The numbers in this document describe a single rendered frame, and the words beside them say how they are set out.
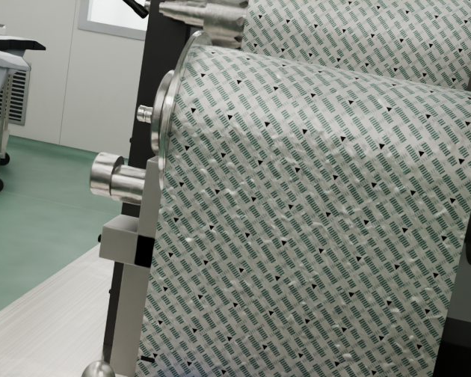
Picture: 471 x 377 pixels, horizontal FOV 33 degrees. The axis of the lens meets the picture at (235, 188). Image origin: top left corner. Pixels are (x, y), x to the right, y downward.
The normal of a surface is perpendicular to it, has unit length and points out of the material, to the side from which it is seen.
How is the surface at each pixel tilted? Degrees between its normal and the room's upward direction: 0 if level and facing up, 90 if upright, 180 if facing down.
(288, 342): 90
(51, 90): 90
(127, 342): 90
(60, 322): 0
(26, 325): 0
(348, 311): 90
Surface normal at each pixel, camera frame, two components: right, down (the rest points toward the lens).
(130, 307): -0.19, 0.18
